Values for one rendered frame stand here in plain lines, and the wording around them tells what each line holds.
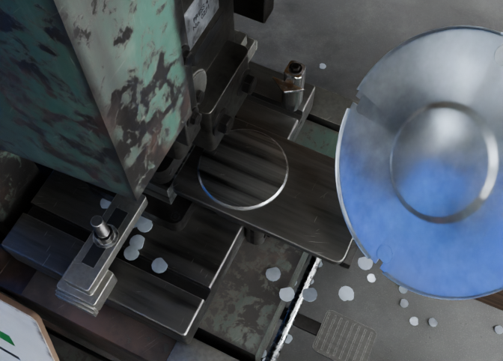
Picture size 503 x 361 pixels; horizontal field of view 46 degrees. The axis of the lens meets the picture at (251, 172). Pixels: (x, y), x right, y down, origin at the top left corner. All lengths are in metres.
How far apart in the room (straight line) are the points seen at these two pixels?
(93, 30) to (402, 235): 0.46
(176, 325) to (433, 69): 0.46
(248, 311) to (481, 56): 0.47
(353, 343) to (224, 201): 0.68
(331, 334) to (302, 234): 0.63
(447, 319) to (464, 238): 0.97
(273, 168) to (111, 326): 0.34
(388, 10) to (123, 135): 1.72
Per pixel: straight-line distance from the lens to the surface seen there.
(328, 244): 0.78
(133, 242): 0.86
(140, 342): 0.91
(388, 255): 0.71
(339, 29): 2.00
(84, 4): 0.33
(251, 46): 0.99
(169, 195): 0.82
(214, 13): 0.62
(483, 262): 0.65
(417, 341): 1.59
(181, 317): 0.82
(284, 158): 0.82
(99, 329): 0.93
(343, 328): 1.39
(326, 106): 1.04
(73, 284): 0.81
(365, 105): 0.74
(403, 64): 0.71
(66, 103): 0.40
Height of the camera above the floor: 1.50
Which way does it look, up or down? 63 degrees down
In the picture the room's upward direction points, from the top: straight up
